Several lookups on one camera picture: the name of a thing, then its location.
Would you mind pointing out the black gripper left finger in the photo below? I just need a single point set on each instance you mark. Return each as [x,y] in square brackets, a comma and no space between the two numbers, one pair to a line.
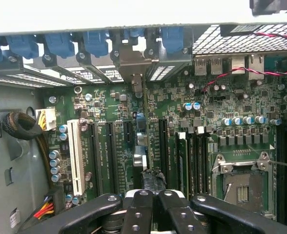
[138,214]

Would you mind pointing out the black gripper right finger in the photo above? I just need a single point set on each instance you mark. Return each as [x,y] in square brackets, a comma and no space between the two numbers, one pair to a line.
[182,217]

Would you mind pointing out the black RAM slot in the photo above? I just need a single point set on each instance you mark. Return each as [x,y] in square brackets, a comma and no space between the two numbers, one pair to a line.
[194,161]
[282,146]
[203,161]

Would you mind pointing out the black labelled RAM stick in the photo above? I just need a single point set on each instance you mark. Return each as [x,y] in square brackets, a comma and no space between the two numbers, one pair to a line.
[182,158]

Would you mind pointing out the long black expansion slot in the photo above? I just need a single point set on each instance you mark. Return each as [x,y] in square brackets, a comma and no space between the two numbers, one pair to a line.
[111,158]
[93,158]
[163,146]

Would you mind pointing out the CPU socket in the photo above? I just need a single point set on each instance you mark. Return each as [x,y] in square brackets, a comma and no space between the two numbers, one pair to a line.
[243,192]

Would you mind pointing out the short black expansion slot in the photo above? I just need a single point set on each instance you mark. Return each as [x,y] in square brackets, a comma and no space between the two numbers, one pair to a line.
[128,132]

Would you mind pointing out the white expansion slot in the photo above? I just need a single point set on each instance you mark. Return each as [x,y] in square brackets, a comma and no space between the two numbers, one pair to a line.
[75,156]

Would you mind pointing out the green motherboard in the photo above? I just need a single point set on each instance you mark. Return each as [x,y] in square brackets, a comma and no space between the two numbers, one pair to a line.
[231,102]

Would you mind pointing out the white power connector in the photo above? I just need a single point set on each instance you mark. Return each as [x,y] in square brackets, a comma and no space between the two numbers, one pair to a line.
[49,117]

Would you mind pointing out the open black PC case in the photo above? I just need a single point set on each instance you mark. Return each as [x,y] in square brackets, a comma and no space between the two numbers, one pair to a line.
[11,158]

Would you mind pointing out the perforated slot cover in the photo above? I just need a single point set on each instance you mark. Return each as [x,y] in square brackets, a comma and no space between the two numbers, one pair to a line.
[160,73]

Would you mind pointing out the silver USB port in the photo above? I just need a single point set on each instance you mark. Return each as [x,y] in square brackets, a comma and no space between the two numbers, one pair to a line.
[200,68]
[216,67]

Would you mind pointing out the silver display port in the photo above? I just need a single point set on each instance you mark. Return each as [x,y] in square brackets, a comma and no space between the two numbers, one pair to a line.
[238,65]

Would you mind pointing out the silver network port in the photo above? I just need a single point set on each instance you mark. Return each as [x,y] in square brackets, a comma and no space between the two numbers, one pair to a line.
[255,68]

